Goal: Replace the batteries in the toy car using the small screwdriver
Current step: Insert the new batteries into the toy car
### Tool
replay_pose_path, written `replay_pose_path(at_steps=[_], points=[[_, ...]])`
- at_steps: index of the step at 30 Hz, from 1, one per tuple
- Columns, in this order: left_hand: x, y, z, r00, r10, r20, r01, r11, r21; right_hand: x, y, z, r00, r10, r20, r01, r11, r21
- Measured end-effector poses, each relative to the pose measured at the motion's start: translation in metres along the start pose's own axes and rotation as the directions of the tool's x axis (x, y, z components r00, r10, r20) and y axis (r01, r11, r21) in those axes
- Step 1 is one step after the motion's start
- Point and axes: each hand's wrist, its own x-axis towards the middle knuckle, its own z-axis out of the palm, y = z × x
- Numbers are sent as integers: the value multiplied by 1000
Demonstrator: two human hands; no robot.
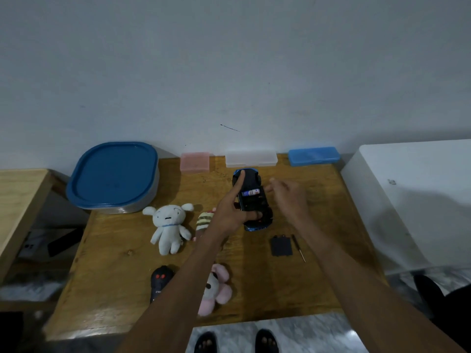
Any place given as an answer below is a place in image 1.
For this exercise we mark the light wooden side table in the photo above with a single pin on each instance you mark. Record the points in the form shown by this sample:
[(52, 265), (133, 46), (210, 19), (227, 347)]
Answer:
[(20, 202)]

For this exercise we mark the black battery cover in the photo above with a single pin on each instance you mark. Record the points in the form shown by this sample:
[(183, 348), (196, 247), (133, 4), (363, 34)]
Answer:
[(281, 246)]

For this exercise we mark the striped plush toy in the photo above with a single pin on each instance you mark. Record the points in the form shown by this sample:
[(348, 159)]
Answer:
[(203, 221)]

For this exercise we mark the large container with blue lid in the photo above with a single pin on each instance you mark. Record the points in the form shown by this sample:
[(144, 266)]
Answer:
[(113, 176)]

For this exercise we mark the black bag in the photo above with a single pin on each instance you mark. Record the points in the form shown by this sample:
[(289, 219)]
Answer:
[(447, 308)]

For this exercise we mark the person's left hand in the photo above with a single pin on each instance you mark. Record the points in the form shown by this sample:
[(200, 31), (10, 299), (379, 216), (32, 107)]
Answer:
[(224, 216)]

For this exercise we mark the small battery with purple label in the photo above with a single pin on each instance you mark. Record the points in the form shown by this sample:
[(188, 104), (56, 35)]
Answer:
[(251, 192)]

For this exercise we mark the blue and black toy car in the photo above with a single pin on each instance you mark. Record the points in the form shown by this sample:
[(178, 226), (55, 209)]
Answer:
[(257, 207)]

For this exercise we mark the pink plastic box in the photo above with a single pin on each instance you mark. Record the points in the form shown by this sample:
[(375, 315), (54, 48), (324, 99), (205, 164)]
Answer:
[(194, 162)]

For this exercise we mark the black sandal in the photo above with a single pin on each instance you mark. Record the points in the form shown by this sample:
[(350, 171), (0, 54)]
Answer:
[(205, 343), (266, 341)]

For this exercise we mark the person's left forearm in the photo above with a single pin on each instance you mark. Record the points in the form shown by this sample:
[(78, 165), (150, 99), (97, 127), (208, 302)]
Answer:
[(176, 297)]

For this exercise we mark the black remote control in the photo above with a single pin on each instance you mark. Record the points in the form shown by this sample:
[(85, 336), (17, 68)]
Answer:
[(160, 281)]

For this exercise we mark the pink and white plush toy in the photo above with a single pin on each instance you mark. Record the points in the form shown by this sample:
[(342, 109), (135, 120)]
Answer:
[(218, 288)]

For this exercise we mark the blue plastic box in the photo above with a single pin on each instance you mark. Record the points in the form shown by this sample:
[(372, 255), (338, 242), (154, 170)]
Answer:
[(314, 156)]

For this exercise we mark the white cabinet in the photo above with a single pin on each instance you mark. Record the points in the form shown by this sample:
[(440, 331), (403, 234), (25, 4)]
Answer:
[(415, 202)]

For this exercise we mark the clear white plastic box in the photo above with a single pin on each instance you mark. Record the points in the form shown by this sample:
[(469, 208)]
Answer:
[(251, 158)]

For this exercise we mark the black flat item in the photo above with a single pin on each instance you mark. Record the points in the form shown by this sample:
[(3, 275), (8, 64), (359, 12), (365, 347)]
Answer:
[(66, 241)]

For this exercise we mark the person's right hand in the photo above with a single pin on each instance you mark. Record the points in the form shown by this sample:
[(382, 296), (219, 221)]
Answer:
[(292, 202)]

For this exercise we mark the person's right fingers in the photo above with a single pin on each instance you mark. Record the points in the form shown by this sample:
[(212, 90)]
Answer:
[(273, 184)]

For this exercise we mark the person's left thumb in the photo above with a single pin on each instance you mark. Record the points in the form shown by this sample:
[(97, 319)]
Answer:
[(250, 216)]

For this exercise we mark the person's right forearm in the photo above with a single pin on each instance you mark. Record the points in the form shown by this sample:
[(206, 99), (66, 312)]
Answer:
[(364, 290)]

